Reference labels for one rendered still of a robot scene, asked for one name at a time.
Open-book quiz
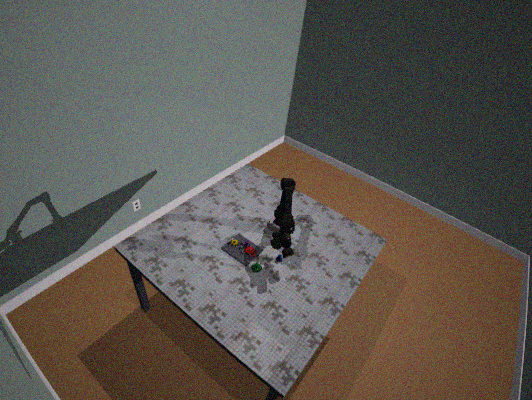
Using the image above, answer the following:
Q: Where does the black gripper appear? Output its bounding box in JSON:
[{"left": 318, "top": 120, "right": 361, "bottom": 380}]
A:
[{"left": 272, "top": 231, "right": 294, "bottom": 259}]

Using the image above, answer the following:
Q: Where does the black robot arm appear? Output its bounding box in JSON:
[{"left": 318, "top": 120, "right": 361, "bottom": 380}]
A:
[{"left": 270, "top": 178, "right": 296, "bottom": 250}]

